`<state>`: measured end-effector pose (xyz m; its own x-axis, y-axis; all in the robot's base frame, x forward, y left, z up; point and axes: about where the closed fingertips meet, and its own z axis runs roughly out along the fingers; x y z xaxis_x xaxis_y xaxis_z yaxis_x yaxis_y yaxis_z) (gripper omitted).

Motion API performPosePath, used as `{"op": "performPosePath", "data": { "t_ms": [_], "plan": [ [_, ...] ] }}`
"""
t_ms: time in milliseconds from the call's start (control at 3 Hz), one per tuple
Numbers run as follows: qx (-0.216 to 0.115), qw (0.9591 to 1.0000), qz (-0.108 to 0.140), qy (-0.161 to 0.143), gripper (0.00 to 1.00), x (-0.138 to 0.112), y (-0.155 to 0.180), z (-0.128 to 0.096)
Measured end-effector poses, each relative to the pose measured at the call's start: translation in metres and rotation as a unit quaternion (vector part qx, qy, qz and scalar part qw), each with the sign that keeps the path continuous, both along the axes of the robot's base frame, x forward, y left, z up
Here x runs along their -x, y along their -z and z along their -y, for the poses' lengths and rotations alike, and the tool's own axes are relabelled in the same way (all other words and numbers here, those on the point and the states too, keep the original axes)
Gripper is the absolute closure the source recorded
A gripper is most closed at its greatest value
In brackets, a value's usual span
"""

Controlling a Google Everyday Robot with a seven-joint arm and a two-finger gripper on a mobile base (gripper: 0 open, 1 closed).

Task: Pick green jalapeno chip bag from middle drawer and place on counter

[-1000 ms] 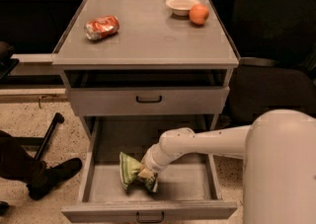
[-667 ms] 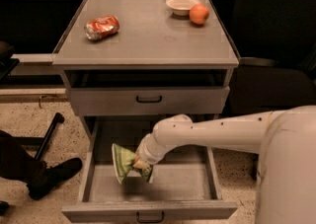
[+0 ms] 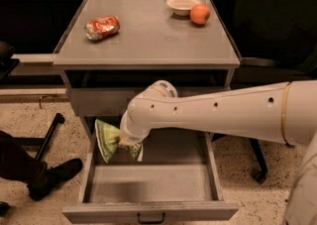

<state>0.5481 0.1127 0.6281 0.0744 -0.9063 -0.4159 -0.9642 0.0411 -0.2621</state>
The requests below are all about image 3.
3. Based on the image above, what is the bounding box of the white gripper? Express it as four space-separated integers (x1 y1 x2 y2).
119 112 151 146

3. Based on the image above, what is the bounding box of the green jalapeno chip bag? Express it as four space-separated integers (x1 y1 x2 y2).
94 119 144 163

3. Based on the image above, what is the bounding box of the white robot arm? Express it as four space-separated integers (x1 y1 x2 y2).
120 80 317 225

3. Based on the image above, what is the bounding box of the closed grey upper drawer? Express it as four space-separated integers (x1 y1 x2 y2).
66 86 232 118

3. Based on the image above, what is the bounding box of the open grey lower drawer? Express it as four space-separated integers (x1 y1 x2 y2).
62 116 239 225

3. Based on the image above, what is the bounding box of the grey drawer cabinet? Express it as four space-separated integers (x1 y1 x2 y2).
52 0 242 144

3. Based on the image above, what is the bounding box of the crushed orange soda can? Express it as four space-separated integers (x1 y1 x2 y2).
84 15 120 42

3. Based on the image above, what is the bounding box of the black chair base leg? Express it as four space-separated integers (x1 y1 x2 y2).
15 113 65 161

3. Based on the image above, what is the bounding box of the person's black shoe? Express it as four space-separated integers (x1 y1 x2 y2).
27 159 83 201

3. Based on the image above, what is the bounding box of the white paper bowl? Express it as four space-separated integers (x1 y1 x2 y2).
166 0 200 16

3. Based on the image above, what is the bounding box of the orange fruit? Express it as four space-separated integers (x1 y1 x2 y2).
190 4 210 25

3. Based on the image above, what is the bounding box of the person's dark trouser leg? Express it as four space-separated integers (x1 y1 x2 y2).
0 131 47 184

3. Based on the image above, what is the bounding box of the black shoe tip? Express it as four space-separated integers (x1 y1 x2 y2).
0 201 10 216

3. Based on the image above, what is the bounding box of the black office chair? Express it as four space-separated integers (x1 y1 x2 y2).
211 0 317 185

